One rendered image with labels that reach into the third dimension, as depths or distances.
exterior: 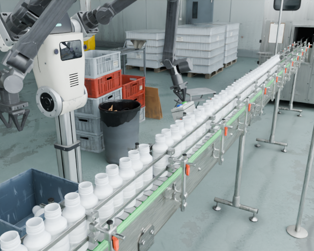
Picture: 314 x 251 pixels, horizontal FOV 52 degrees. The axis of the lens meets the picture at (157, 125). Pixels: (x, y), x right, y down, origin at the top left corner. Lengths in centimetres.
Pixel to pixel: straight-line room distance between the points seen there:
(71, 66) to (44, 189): 58
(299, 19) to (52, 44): 465
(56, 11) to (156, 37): 733
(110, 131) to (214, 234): 148
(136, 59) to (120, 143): 558
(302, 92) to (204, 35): 289
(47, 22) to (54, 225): 62
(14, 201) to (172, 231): 140
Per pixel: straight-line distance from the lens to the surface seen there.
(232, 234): 263
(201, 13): 1199
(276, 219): 288
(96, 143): 380
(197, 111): 149
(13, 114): 116
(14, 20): 144
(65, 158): 176
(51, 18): 111
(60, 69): 155
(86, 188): 89
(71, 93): 162
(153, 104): 484
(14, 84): 110
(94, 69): 355
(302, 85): 582
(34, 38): 113
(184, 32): 792
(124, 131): 332
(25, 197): 156
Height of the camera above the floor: 162
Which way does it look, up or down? 20 degrees down
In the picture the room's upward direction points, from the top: straight up
